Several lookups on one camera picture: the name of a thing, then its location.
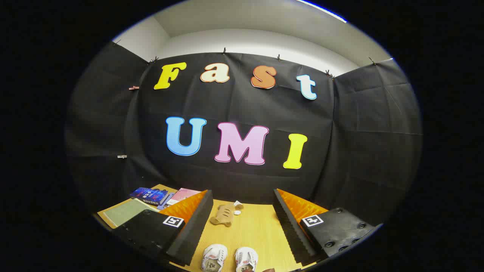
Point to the blue cover book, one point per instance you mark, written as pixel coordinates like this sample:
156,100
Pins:
149,194

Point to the black backdrop cloth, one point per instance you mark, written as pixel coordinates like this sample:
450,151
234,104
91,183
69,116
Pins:
242,105

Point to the pink clothes clip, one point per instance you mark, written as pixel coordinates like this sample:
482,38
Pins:
133,87

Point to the lavender cover book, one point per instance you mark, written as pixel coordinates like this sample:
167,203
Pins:
166,202

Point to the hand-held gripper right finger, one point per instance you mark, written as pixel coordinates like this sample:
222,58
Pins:
291,230

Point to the brown plush toy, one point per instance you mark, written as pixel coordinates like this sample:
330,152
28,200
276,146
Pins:
223,215

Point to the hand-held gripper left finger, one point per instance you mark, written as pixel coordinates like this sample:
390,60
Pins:
193,230

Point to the white canvas shoe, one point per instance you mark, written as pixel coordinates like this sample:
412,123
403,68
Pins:
246,258
214,257

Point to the green storage box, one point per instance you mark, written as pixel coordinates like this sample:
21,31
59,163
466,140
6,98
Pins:
126,212

